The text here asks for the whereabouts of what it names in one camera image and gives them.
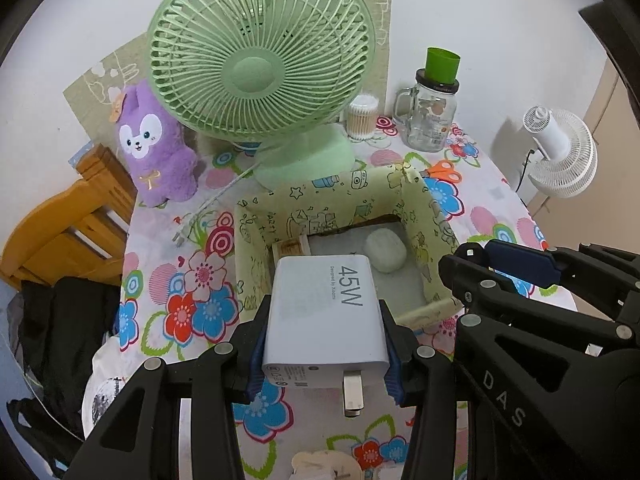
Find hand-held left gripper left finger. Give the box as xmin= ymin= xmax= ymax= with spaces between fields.
xmin=75 ymin=295 xmax=273 ymax=480

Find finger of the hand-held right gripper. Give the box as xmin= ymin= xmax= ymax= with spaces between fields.
xmin=482 ymin=239 xmax=640 ymax=306
xmin=439 ymin=241 xmax=640 ymax=356

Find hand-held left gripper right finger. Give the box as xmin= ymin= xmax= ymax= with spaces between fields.
xmin=377 ymin=299 xmax=473 ymax=480

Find white charger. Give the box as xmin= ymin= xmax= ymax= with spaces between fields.
xmin=261 ymin=255 xmax=391 ymax=418

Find white round case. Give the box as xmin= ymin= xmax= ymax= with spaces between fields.
xmin=364 ymin=227 xmax=408 ymax=274

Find yellow cartoon printed box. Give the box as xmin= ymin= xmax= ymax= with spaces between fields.
xmin=234 ymin=162 xmax=463 ymax=331

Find white standing fan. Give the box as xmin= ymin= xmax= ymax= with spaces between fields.
xmin=522 ymin=106 xmax=598 ymax=198

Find beige flat piece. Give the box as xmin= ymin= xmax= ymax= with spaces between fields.
xmin=291 ymin=451 xmax=363 ymax=480

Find orange scissors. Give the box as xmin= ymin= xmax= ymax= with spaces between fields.
xmin=419 ymin=159 xmax=463 ymax=182

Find floral tablecloth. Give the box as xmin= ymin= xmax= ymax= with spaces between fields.
xmin=117 ymin=115 xmax=576 ymax=480

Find white printed bag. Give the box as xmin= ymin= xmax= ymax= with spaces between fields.
xmin=81 ymin=335 xmax=151 ymax=441

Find glass mug jar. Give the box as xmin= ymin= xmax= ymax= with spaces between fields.
xmin=392 ymin=71 xmax=460 ymax=153

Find cotton swab container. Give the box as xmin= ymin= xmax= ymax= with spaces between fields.
xmin=347 ymin=94 xmax=381 ymax=142

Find black cloth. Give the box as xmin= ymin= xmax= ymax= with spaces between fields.
xmin=7 ymin=277 xmax=126 ymax=476

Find green plastic cup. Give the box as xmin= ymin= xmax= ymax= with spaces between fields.
xmin=425 ymin=47 xmax=463 ymax=83

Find purple plush toy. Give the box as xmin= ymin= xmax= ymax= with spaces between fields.
xmin=109 ymin=80 xmax=201 ymax=208

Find wooden chair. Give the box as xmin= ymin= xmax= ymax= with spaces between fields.
xmin=0 ymin=142 xmax=138 ymax=291

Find green desk fan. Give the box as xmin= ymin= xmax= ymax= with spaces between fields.
xmin=148 ymin=0 xmax=376 ymax=191

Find black fan cable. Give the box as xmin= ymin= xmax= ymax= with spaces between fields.
xmin=515 ymin=147 xmax=538 ymax=193

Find white fan power cable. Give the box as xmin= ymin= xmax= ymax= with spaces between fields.
xmin=171 ymin=140 xmax=263 ymax=248

